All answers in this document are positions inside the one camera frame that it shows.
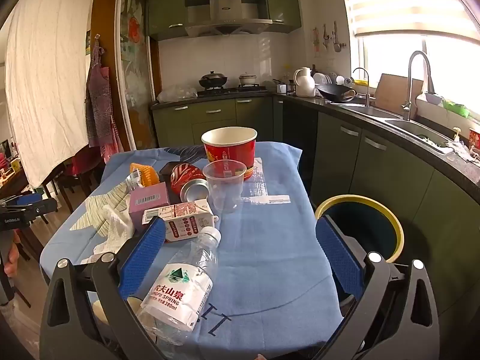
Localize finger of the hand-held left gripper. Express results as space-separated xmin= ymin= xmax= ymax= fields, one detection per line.
xmin=15 ymin=192 xmax=59 ymax=221

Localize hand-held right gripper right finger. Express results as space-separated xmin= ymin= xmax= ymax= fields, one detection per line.
xmin=300 ymin=215 xmax=441 ymax=360

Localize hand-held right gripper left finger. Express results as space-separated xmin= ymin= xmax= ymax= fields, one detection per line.
xmin=39 ymin=217 xmax=177 ymax=360

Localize yellow rim trash bin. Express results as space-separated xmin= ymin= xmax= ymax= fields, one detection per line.
xmin=314 ymin=194 xmax=405 ymax=267

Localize clear plastic water bottle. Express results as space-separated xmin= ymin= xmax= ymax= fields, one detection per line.
xmin=135 ymin=227 xmax=222 ymax=349

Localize pink cardboard box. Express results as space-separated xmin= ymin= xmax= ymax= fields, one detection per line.
xmin=128 ymin=182 xmax=171 ymax=233

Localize person's left hand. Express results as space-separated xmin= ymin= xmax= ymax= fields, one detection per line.
xmin=3 ymin=241 xmax=20 ymax=277

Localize dark wooden chair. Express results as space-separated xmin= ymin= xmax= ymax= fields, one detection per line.
xmin=41 ymin=146 xmax=106 ymax=214

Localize crumpled white tissue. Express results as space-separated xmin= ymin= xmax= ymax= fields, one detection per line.
xmin=92 ymin=204 xmax=136 ymax=256

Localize white pink milk carton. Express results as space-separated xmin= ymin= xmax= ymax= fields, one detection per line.
xmin=142 ymin=199 xmax=219 ymax=242

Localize red chair cloth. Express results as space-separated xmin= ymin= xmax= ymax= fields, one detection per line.
xmin=71 ymin=150 xmax=103 ymax=176

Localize blue star print tablecloth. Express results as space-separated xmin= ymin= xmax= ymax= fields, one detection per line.
xmin=39 ymin=140 xmax=351 ymax=360

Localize crumpled printed paper leaflet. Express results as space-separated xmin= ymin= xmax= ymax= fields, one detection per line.
xmin=124 ymin=170 xmax=145 ymax=196

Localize orange foam fruit net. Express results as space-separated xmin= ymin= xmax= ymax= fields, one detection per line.
xmin=129 ymin=162 xmax=162 ymax=188

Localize crushed red can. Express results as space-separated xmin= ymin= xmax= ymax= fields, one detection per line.
xmin=170 ymin=163 xmax=210 ymax=203

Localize clear plastic film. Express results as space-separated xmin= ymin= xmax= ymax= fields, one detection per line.
xmin=240 ymin=157 xmax=291 ymax=205

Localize clear plastic cup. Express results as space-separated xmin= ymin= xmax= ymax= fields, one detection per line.
xmin=202 ymin=159 xmax=247 ymax=214

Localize checked hanging apron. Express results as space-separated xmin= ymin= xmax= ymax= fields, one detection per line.
xmin=85 ymin=34 xmax=122 ymax=158

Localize white hanging sheet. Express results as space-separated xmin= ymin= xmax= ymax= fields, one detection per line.
xmin=4 ymin=0 xmax=95 ymax=188

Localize red paper bowl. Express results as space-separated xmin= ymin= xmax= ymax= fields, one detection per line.
xmin=201 ymin=126 xmax=258 ymax=181

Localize steel kitchen sink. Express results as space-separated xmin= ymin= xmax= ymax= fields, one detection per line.
xmin=339 ymin=103 xmax=456 ymax=151

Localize green lower kitchen cabinets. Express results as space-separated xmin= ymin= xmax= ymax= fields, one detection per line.
xmin=152 ymin=95 xmax=480 ymax=319

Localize green kitchen cabinets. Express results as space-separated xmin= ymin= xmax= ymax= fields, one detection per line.
xmin=148 ymin=0 xmax=302 ymax=42
xmin=152 ymin=95 xmax=480 ymax=319

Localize dark kitchen countertop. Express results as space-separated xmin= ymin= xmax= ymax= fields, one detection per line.
xmin=150 ymin=90 xmax=480 ymax=196

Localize black open wok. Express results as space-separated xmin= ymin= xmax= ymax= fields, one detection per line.
xmin=317 ymin=83 xmax=355 ymax=104

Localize clear plastic bag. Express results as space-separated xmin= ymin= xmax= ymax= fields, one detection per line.
xmin=157 ymin=84 xmax=198 ymax=103

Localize flower print sliding door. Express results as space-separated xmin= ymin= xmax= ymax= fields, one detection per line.
xmin=114 ymin=0 xmax=162 ymax=151

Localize wooden cutting board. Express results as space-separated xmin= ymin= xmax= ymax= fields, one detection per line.
xmin=374 ymin=73 xmax=424 ymax=115

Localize small steel faucet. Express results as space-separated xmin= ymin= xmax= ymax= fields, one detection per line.
xmin=352 ymin=67 xmax=371 ymax=107

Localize white thermos jug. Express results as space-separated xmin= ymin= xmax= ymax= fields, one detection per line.
xmin=293 ymin=67 xmax=316 ymax=97

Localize dish rack with plates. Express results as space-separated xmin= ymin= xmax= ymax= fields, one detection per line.
xmin=313 ymin=72 xmax=346 ymax=87

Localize tall steel faucet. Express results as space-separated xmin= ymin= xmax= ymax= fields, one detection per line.
xmin=403 ymin=50 xmax=436 ymax=121

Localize black gas stove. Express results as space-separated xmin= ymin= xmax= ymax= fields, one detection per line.
xmin=197 ymin=85 xmax=269 ymax=96

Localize green plastic basin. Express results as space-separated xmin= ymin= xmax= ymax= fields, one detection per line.
xmin=442 ymin=98 xmax=470 ymax=118

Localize black lidded wok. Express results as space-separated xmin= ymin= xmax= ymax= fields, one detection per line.
xmin=199 ymin=70 xmax=229 ymax=89

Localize hanging kitchen utensils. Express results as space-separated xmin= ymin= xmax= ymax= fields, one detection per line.
xmin=311 ymin=20 xmax=347 ymax=59

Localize green upper kitchen cabinets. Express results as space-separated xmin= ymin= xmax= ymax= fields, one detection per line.
xmin=148 ymin=0 xmax=302 ymax=42

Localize steel range hood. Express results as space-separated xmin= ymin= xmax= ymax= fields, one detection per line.
xmin=184 ymin=0 xmax=272 ymax=38

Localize striped window blind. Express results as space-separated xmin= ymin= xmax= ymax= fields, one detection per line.
xmin=339 ymin=0 xmax=480 ymax=40

